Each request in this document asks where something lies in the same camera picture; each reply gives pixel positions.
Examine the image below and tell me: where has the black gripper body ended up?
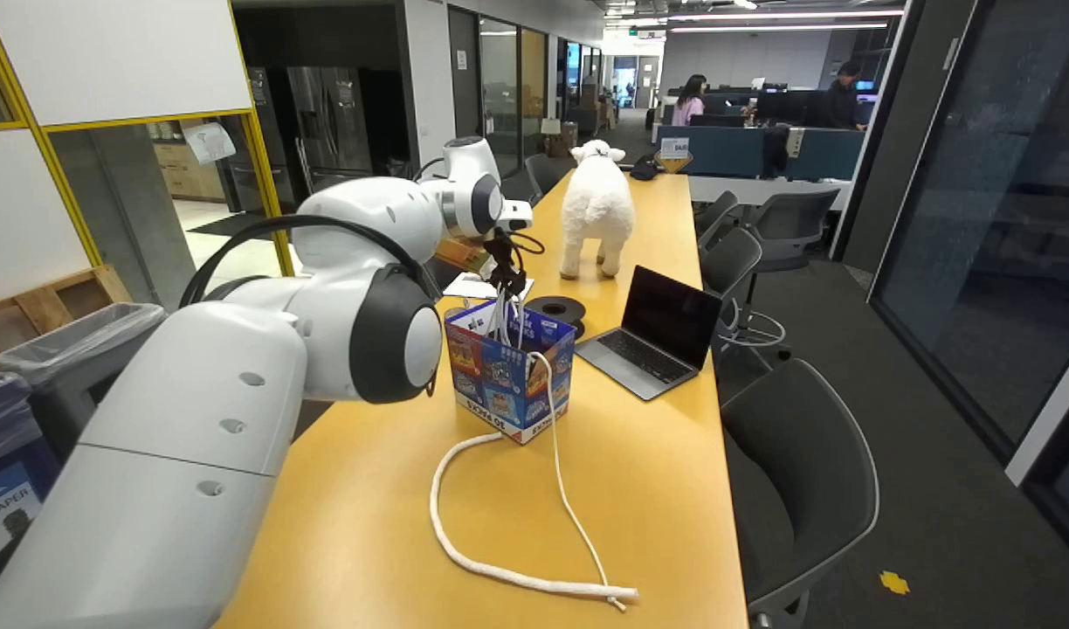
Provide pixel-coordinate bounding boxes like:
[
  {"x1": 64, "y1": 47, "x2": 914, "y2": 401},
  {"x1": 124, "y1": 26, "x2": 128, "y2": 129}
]
[{"x1": 482, "y1": 227, "x2": 533, "y2": 277}]

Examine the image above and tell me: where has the thin white cord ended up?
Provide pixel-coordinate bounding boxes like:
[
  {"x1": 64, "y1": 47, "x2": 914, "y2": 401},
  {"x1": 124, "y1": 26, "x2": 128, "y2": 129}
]
[
  {"x1": 530, "y1": 345, "x2": 631, "y2": 617},
  {"x1": 494, "y1": 291, "x2": 530, "y2": 355}
]

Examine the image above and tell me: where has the blue cardboard box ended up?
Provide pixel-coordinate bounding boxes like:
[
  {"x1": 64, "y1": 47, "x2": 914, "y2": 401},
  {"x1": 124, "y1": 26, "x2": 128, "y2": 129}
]
[{"x1": 445, "y1": 293, "x2": 581, "y2": 449}]

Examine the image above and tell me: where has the white paper sheet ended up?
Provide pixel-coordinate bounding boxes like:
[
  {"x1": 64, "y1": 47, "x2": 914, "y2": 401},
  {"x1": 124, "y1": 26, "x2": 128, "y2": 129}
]
[{"x1": 440, "y1": 268, "x2": 502, "y2": 303}]

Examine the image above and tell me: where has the black filament spool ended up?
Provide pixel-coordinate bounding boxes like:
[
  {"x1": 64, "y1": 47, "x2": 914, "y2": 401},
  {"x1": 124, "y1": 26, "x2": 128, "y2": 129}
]
[{"x1": 528, "y1": 293, "x2": 589, "y2": 343}]

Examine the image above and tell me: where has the grey office chair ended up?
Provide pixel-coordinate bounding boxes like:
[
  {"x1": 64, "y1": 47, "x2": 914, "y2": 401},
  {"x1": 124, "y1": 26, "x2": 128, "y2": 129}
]
[
  {"x1": 495, "y1": 167, "x2": 545, "y2": 210},
  {"x1": 691, "y1": 189, "x2": 745, "y2": 243},
  {"x1": 721, "y1": 350, "x2": 885, "y2": 629},
  {"x1": 525, "y1": 151, "x2": 577, "y2": 195},
  {"x1": 695, "y1": 221, "x2": 794, "y2": 356},
  {"x1": 747, "y1": 186, "x2": 844, "y2": 273}
]

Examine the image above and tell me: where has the white plush sheep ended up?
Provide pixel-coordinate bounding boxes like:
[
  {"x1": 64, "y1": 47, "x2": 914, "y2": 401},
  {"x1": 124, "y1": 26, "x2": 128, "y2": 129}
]
[{"x1": 555, "y1": 138, "x2": 638, "y2": 282}]

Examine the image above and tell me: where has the grey open laptop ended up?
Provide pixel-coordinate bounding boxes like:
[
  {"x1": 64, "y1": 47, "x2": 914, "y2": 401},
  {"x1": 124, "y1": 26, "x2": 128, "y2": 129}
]
[{"x1": 574, "y1": 264, "x2": 725, "y2": 407}]

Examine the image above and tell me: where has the stainless steel cabinet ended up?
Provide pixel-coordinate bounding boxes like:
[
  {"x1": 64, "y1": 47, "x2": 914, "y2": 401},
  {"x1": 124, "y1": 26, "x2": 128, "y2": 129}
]
[{"x1": 283, "y1": 63, "x2": 378, "y2": 180}]

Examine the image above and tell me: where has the person in pink shirt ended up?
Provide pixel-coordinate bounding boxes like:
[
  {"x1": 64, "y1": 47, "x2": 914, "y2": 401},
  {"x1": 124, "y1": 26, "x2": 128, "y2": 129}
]
[{"x1": 668, "y1": 72, "x2": 714, "y2": 129}]

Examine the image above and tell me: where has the blue cubicle partition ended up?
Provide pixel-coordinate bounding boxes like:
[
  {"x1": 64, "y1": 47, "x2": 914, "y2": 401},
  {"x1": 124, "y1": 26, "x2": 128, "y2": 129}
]
[{"x1": 655, "y1": 118, "x2": 865, "y2": 186}]

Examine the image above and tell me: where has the white paper sign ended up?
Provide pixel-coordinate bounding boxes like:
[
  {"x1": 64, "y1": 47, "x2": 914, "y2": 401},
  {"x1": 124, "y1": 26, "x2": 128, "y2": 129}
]
[{"x1": 181, "y1": 118, "x2": 241, "y2": 167}]

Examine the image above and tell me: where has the person in dark clothes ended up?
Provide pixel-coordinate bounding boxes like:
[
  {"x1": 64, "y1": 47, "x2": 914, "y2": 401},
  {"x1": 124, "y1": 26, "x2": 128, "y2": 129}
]
[{"x1": 828, "y1": 63, "x2": 865, "y2": 129}]

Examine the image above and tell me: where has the grey plastic bin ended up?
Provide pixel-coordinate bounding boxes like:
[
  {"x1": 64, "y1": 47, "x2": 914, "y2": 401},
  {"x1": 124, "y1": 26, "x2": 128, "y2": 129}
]
[{"x1": 0, "y1": 301, "x2": 166, "y2": 459}]

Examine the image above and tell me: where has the wooden pallet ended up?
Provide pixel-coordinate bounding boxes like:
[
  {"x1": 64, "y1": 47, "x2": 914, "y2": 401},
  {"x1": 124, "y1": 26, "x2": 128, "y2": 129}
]
[{"x1": 0, "y1": 273, "x2": 103, "y2": 365}]

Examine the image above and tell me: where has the blue storage crate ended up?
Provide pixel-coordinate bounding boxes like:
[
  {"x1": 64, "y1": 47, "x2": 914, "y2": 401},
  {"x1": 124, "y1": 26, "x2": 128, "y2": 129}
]
[{"x1": 0, "y1": 371, "x2": 59, "y2": 574}]

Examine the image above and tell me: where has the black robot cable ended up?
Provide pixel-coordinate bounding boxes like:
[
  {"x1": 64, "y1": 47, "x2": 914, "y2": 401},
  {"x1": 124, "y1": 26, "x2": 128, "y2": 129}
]
[{"x1": 178, "y1": 210, "x2": 549, "y2": 313}]

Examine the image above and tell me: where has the thick white rope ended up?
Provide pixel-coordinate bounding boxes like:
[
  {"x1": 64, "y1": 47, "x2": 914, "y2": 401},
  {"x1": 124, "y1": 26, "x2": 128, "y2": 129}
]
[{"x1": 427, "y1": 430, "x2": 638, "y2": 612}]

